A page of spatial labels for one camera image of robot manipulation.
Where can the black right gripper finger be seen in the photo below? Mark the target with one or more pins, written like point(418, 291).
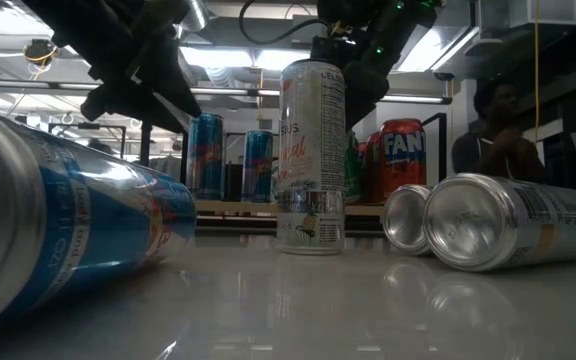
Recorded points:
point(363, 90)

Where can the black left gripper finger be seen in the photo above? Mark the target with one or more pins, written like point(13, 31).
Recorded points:
point(123, 105)
point(173, 75)

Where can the green soda can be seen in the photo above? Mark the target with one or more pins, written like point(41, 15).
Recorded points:
point(354, 170)

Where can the blue silver Red Bull can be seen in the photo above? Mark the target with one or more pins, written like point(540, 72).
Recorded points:
point(93, 225)
point(204, 160)
point(258, 167)

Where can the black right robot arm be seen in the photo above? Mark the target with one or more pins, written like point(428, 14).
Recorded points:
point(423, 7)

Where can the bright ceiling light panel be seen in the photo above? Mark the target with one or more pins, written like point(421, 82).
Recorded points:
point(228, 57)

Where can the black round ceiling device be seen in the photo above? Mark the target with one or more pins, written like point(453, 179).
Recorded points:
point(40, 51)

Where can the silver Celsius can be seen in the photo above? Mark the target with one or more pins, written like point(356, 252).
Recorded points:
point(405, 220)
point(493, 225)

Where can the white ceiling box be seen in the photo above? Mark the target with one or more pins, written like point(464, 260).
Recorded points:
point(528, 12)

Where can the white glossy table mat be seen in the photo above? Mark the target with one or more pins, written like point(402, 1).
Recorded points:
point(288, 310)

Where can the black background frame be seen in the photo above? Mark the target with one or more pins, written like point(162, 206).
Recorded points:
point(88, 126)

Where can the silver round air duct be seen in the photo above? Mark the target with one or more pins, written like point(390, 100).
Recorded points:
point(195, 15)

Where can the wooden shelf with black frame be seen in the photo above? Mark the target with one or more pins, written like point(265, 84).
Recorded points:
point(238, 206)

